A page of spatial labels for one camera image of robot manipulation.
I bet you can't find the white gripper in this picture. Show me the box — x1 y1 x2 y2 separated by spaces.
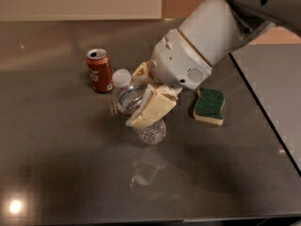
126 29 212 129

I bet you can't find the clear plastic water bottle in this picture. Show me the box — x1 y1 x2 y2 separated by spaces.
112 69 166 145

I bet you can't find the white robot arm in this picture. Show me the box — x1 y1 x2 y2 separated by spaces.
126 0 301 128

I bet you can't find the red coca-cola can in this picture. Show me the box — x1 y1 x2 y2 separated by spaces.
87 48 113 93

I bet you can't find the green and yellow sponge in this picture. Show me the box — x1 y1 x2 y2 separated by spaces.
193 88 225 126

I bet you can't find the adjacent grey table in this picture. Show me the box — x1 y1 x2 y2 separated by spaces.
231 44 301 171

